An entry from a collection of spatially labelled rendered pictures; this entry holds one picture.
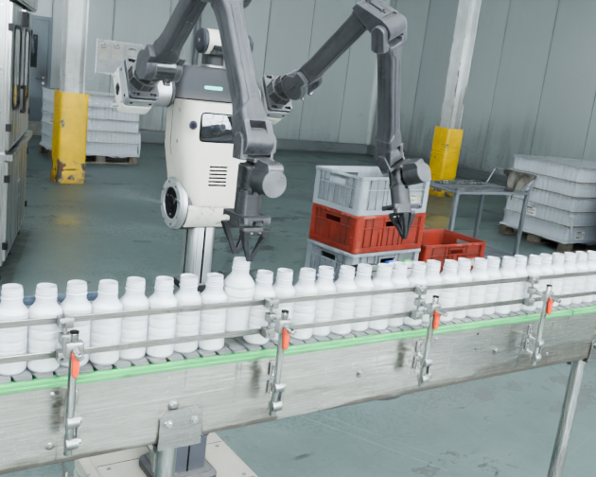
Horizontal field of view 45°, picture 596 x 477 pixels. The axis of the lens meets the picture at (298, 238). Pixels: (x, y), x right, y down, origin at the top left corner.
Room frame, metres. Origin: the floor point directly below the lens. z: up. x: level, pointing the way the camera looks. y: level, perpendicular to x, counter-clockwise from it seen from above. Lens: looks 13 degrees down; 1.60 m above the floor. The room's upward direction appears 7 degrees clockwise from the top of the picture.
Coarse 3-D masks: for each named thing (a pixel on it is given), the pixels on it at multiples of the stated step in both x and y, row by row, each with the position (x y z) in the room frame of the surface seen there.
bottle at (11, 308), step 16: (16, 288) 1.25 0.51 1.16; (0, 304) 1.22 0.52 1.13; (16, 304) 1.22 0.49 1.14; (0, 320) 1.21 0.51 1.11; (0, 336) 1.21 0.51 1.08; (16, 336) 1.21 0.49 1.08; (0, 352) 1.21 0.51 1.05; (16, 352) 1.21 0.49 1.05; (0, 368) 1.21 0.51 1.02; (16, 368) 1.21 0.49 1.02
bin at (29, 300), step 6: (60, 294) 1.83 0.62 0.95; (90, 294) 1.88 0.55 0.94; (96, 294) 1.89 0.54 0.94; (0, 300) 1.75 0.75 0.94; (24, 300) 1.78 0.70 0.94; (30, 300) 1.79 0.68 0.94; (60, 300) 1.84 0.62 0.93; (90, 300) 1.88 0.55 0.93; (150, 450) 1.48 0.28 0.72; (150, 456) 1.48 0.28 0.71; (150, 462) 1.48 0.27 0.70; (66, 474) 1.35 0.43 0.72
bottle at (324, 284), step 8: (320, 272) 1.63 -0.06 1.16; (328, 272) 1.63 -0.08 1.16; (320, 280) 1.63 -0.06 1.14; (328, 280) 1.63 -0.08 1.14; (320, 288) 1.62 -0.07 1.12; (328, 288) 1.62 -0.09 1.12; (336, 288) 1.64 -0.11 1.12; (320, 304) 1.61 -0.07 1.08; (328, 304) 1.62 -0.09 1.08; (320, 312) 1.61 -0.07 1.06; (328, 312) 1.62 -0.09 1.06; (320, 320) 1.61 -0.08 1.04; (328, 320) 1.62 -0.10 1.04; (320, 328) 1.61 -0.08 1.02; (328, 328) 1.63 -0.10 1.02; (320, 336) 1.62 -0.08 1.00
